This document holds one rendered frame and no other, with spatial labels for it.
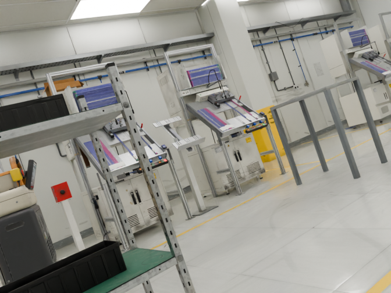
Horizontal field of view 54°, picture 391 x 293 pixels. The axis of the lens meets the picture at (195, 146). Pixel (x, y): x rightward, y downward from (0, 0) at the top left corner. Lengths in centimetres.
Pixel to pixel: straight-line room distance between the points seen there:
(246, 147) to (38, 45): 324
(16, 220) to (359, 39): 659
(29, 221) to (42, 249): 17
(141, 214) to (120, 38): 325
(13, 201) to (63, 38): 409
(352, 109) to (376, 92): 50
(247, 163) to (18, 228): 321
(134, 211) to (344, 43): 498
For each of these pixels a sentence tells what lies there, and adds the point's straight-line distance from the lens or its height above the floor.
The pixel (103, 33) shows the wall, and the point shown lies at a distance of 636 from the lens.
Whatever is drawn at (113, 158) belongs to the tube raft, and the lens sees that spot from 383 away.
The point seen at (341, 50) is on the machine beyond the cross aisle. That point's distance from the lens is 751.
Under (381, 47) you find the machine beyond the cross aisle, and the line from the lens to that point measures 873.
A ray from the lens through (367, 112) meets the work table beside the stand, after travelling 369.
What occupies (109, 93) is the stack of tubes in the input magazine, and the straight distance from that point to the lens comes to 435.
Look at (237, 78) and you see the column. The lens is 680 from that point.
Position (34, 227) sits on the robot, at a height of 58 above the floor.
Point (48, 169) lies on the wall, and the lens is 555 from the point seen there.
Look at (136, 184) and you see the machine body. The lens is 410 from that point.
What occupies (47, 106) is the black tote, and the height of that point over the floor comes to 103.
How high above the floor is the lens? 72
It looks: level
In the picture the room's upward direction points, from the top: 19 degrees counter-clockwise
